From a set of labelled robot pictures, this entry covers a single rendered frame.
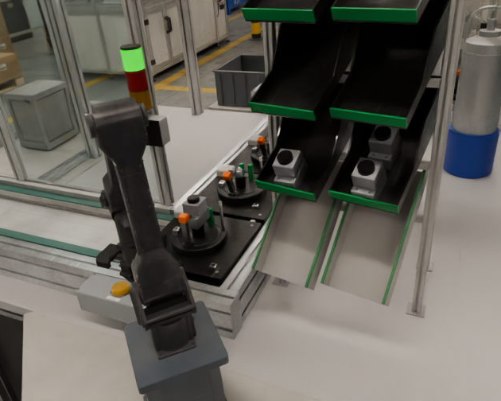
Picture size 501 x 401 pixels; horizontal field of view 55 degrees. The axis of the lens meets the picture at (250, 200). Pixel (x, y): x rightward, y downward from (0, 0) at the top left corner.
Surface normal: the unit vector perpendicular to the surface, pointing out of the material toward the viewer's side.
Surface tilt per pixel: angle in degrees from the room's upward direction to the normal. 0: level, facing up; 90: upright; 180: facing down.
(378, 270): 45
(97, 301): 90
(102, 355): 0
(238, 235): 0
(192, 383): 90
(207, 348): 0
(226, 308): 90
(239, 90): 90
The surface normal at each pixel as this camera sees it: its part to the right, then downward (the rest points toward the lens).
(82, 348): -0.07, -0.86
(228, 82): -0.39, 0.49
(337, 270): -0.44, -0.29
